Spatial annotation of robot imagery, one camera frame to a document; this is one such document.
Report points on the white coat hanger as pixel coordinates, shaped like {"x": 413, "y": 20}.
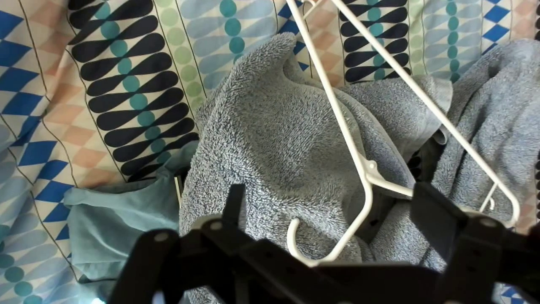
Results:
{"x": 369, "y": 177}

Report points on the grey-blue terry towel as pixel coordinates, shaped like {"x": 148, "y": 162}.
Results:
{"x": 270, "y": 141}

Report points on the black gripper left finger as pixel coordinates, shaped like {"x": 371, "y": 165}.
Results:
{"x": 191, "y": 265}

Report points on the teal cloth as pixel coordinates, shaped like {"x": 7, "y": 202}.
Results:
{"x": 118, "y": 231}

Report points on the blue patterned bedsheet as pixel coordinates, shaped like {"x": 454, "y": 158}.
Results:
{"x": 56, "y": 86}

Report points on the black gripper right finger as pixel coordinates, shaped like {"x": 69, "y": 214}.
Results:
{"x": 466, "y": 254}

